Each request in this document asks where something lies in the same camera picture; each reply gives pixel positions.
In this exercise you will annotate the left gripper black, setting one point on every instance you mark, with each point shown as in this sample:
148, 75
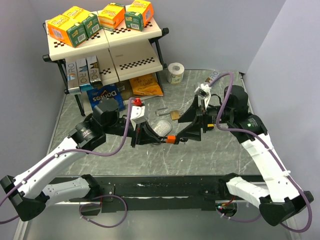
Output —
144, 134

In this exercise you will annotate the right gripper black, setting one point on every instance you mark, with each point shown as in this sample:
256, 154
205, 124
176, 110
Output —
193, 131

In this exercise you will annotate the orange black padlock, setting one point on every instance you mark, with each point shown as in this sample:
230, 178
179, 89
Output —
171, 139

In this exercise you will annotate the yellow padlock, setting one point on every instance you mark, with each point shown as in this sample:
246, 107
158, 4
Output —
210, 127

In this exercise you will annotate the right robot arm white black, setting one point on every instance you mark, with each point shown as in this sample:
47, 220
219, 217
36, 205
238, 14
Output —
282, 198

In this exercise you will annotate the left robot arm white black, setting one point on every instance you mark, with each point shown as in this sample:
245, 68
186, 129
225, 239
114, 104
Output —
102, 133

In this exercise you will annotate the silver glitter sponge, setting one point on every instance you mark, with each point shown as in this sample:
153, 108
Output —
162, 128

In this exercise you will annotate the large brass padlock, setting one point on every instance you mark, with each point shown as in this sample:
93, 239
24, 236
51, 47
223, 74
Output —
174, 114

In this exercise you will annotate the toilet paper roll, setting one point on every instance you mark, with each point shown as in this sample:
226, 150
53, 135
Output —
175, 73

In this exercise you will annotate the yellow honey dijon chip bag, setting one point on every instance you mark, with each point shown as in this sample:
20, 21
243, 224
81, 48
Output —
145, 85

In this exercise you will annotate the teal RO box on table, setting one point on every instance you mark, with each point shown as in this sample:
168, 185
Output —
212, 77

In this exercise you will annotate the brown chip bag middle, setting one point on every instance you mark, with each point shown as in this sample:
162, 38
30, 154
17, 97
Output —
125, 89

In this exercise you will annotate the blue Doritos chip bag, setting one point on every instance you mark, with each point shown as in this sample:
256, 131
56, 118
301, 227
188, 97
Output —
98, 94

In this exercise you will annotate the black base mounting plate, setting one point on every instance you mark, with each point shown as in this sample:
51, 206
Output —
162, 192

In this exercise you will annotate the white two-tier shelf rack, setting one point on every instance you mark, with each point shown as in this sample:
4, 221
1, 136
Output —
122, 53

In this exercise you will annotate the blue RO box middle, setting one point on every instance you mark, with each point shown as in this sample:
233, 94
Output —
83, 75

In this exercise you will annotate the silver RO box left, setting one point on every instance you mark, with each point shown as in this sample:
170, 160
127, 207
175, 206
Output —
72, 78

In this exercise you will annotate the dark RO box right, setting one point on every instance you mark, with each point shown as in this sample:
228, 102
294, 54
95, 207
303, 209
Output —
94, 71

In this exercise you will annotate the orange green sponge box right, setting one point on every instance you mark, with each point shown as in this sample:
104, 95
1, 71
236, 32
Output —
138, 14

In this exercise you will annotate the orange sponge box open window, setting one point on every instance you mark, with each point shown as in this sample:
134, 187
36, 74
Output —
111, 16

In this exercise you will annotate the yellow green sponge box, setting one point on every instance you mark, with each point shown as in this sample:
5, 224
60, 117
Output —
89, 20

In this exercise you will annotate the orange sponge box front left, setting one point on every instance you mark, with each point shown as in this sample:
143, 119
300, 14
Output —
67, 30

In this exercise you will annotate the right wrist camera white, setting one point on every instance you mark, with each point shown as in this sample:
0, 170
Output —
203, 90

